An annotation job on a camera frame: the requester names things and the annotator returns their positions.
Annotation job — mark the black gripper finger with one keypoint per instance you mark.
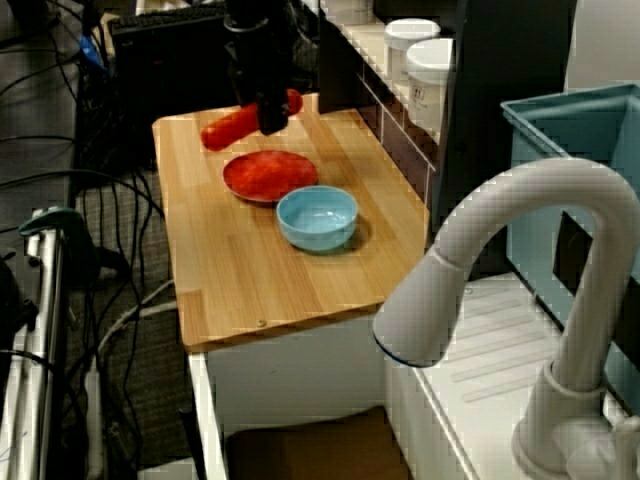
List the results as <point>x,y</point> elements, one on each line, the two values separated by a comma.
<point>245,90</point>
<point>272,112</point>

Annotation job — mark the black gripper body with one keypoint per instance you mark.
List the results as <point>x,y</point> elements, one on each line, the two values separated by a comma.
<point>265,60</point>

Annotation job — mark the red toy sausage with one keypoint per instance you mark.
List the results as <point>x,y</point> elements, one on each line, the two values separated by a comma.
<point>227,131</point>

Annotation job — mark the light blue bowl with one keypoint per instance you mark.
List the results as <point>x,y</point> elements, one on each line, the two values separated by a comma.
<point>315,225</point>

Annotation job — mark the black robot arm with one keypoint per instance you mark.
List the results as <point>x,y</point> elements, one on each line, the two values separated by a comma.
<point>250,10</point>

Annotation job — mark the red round plate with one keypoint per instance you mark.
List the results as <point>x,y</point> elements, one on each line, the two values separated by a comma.
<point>265,175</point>

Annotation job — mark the black electronics box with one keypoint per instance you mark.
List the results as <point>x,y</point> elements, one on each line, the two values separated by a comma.
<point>150,75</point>

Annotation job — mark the white labelled lidded jar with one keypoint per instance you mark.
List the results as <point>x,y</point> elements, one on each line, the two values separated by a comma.
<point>405,37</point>
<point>430,65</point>

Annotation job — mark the black tiled shelf unit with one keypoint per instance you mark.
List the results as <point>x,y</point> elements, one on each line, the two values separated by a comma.
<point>500,100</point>

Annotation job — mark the white toy sink unit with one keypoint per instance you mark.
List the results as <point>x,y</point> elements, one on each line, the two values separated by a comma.
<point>300,370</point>

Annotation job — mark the blue plastic bin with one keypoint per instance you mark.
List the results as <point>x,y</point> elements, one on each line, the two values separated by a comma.
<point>535,225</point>

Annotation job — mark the grey toy faucet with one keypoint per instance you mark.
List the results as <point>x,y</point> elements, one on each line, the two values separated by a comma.
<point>575,185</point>

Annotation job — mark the brown cardboard sheet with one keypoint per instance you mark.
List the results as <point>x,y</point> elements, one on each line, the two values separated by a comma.
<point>310,445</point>

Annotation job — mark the aluminium frame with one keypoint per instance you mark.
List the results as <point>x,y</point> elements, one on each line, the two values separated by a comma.
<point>47,300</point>

